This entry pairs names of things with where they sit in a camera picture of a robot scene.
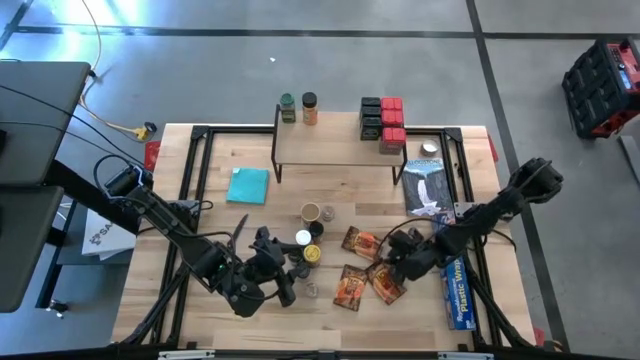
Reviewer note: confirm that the black lid orange spice jar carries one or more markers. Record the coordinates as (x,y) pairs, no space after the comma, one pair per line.
(309,102)

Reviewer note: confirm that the black plug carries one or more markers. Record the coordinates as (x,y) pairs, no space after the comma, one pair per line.
(150,127)

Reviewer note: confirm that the red spice tin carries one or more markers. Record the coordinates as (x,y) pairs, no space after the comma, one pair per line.
(391,103)
(392,118)
(393,137)

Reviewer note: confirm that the cork lid saffron jar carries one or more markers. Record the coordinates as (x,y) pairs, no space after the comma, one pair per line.
(328,214)
(311,290)

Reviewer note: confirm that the dark green spice tin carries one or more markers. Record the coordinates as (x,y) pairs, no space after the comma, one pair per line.
(371,111)
(371,101)
(371,134)
(371,122)

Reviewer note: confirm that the wooden shelf with black frame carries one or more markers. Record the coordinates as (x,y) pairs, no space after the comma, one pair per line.
(325,145)

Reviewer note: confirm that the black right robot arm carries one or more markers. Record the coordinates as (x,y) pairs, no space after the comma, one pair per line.
(500,205)

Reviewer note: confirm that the yellow lid spice jar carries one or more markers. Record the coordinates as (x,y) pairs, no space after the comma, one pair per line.
(312,254)

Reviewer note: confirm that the teal cloth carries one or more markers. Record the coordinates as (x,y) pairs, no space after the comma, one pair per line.
(248,186)

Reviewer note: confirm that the black aluminium table frame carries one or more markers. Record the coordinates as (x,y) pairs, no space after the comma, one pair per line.
(240,130)

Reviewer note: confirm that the white lid spice jar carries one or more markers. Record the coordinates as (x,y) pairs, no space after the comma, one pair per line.
(303,237)

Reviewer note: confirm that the black desk base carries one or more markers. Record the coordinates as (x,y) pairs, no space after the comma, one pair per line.
(65,175)

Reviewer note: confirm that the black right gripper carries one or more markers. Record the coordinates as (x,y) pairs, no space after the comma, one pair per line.
(415,260)

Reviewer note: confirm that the silver bracket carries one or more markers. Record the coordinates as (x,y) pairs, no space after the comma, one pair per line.
(185,355)
(465,356)

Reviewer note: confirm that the green lid spice jar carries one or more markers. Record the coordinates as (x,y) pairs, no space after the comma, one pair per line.
(287,102)

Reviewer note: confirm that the beige lid spice jar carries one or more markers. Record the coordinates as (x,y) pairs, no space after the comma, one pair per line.
(310,212)

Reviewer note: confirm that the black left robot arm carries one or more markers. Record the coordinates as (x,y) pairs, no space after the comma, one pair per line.
(175,235)

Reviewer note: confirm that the red clamp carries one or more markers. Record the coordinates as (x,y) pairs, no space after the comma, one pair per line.
(152,152)
(493,150)
(538,336)

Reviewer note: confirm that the yellow plug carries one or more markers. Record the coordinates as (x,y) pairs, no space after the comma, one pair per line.
(141,133)

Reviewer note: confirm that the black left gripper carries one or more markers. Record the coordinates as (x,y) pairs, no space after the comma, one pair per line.
(265,260)

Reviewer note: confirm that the small silver tin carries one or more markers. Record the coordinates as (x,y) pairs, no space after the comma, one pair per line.
(430,148)

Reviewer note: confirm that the grey desk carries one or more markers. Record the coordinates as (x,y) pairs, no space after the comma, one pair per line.
(25,250)
(30,150)

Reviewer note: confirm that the blue plastic wrap box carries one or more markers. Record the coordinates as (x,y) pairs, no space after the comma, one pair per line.
(460,300)

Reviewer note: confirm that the black kitchen knife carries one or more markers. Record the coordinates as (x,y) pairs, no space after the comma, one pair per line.
(241,225)

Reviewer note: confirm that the desk caster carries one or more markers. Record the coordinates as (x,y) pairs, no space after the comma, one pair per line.
(58,307)

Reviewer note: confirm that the black lid green herb jar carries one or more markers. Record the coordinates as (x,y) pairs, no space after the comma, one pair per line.
(303,272)

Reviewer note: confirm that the red and black tool crate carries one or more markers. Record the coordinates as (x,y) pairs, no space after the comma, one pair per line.
(595,90)

